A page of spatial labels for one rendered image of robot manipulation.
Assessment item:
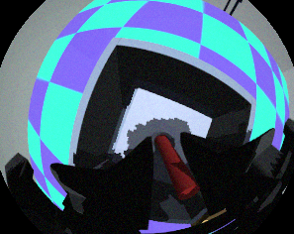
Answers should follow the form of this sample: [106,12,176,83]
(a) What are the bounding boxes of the red peg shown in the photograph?
[154,134,201,200]

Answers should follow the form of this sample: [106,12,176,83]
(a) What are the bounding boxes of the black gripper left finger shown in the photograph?
[49,137,154,230]

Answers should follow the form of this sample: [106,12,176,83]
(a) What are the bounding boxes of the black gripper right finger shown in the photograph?
[181,128,275,216]

